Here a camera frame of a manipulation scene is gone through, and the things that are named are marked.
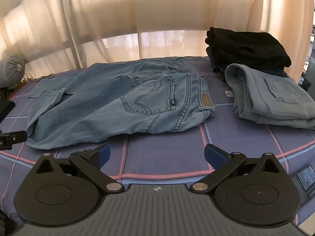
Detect grey bolster pillow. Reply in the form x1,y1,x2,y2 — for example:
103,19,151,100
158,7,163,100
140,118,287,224
0,55,27,88

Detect folded dark blue jeans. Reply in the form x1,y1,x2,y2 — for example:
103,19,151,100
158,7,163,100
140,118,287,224
206,47,288,79

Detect folded black garment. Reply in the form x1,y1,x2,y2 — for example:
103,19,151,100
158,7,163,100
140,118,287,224
205,27,292,69

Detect dark object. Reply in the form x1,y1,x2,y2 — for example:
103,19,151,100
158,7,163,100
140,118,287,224
299,25,315,91

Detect light blue denim pants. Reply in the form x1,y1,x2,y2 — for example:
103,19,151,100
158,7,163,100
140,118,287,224
25,57,216,151

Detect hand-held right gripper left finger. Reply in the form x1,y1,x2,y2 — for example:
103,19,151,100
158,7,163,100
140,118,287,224
34,143,124,194

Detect white care label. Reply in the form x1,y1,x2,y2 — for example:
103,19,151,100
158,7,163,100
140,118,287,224
294,166,315,192

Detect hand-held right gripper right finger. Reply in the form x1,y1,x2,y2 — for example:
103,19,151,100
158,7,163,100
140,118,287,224
189,144,287,193

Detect folded pale blue pants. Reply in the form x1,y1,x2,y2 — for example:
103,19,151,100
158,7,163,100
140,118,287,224
224,63,315,129

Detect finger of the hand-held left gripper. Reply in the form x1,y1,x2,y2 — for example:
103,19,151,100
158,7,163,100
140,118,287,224
11,131,28,144

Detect cream sheer curtain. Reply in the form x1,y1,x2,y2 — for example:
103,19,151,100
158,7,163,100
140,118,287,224
0,0,315,79

